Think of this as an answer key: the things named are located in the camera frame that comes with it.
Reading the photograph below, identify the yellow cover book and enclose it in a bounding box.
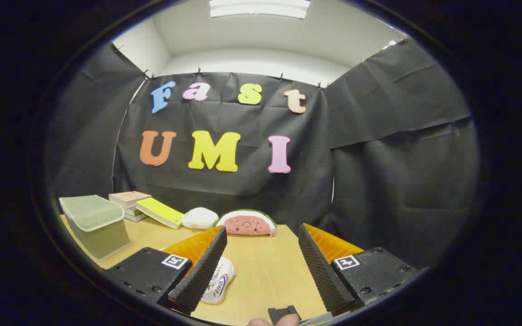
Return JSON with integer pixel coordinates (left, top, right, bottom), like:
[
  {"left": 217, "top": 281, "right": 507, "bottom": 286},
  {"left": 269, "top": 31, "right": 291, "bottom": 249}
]
[{"left": 135, "top": 197, "right": 184, "bottom": 230}]

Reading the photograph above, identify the black backdrop cloth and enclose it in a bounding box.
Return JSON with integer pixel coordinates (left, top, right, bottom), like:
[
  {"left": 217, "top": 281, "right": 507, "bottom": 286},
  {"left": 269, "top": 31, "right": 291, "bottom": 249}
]
[{"left": 46, "top": 38, "right": 479, "bottom": 272}]

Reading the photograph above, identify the black table clamp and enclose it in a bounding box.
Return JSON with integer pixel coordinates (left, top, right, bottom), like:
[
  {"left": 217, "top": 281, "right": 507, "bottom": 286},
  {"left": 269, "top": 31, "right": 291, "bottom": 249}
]
[{"left": 268, "top": 305, "right": 302, "bottom": 325}]

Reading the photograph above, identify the green fabric storage box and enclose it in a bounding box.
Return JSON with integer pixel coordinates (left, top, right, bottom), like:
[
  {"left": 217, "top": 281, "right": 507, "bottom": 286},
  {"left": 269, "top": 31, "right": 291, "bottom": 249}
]
[{"left": 58, "top": 195, "right": 131, "bottom": 261}]

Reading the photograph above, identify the pale thick book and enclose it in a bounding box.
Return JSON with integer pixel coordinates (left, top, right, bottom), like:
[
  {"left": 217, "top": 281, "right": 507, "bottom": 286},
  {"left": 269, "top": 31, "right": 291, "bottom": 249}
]
[{"left": 123, "top": 206, "right": 149, "bottom": 223}]

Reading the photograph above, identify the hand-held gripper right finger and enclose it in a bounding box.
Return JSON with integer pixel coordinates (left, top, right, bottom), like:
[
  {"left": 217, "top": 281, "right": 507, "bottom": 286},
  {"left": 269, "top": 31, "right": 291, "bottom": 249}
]
[{"left": 298, "top": 223, "right": 419, "bottom": 316}]

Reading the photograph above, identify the ceiling light panel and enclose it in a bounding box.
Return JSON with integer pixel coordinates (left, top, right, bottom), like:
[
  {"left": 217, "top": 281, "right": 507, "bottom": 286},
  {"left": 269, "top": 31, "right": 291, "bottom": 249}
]
[{"left": 209, "top": 0, "right": 311, "bottom": 19}]

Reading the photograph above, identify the white canvas shoe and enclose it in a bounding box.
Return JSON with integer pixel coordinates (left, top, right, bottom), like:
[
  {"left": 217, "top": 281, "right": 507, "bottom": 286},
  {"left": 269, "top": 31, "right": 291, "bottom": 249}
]
[{"left": 200, "top": 256, "right": 236, "bottom": 305}]

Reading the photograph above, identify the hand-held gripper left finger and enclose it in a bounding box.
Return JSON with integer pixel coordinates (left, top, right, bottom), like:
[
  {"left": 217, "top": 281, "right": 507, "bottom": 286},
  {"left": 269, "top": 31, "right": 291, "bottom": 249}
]
[{"left": 106, "top": 225, "right": 228, "bottom": 316}]

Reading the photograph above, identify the watermelon slice plush toy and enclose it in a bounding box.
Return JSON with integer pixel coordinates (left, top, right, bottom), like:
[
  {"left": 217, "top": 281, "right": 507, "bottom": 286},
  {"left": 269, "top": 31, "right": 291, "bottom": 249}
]
[{"left": 216, "top": 209, "right": 277, "bottom": 237}]

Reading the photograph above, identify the white plush toy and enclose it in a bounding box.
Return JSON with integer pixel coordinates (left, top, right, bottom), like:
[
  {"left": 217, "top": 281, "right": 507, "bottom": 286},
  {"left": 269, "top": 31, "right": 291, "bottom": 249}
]
[{"left": 182, "top": 207, "right": 219, "bottom": 230}]

